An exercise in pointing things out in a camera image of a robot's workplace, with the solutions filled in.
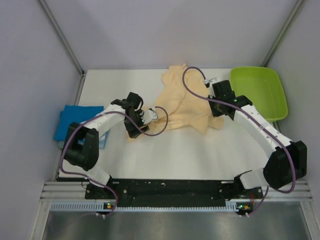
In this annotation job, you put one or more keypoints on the folded blue t shirt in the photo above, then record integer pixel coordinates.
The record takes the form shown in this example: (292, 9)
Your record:
(74, 114)

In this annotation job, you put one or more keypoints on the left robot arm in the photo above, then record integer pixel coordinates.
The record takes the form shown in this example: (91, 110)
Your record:
(80, 154)

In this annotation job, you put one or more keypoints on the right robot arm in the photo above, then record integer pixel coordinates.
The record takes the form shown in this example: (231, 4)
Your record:
(286, 159)

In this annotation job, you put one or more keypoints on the green plastic bin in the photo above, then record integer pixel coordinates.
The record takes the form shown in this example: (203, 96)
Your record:
(263, 87)

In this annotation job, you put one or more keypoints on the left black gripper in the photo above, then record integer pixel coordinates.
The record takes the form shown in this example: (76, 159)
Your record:
(133, 131)

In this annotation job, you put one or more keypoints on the aluminium frame rail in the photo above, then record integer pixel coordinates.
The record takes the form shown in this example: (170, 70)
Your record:
(75, 191)

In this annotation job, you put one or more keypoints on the folded light blue striped shirt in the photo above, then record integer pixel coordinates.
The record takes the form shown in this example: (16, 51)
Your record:
(102, 141)

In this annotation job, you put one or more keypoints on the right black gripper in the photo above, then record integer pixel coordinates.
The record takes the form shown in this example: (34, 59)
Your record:
(215, 112)

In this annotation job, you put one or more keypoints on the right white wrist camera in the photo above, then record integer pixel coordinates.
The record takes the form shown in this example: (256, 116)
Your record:
(210, 82)

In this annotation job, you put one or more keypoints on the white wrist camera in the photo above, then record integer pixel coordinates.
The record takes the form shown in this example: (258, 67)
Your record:
(149, 115)
(210, 82)

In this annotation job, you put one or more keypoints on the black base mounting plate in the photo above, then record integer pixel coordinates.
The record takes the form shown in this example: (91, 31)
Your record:
(178, 193)

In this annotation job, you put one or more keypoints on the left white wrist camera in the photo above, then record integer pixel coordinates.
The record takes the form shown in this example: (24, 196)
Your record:
(149, 115)

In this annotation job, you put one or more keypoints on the beige t shirt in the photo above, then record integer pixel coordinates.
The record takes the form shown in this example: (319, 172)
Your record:
(183, 108)

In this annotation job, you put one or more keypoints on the grey slotted cable duct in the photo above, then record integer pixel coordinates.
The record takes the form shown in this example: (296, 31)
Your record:
(60, 206)

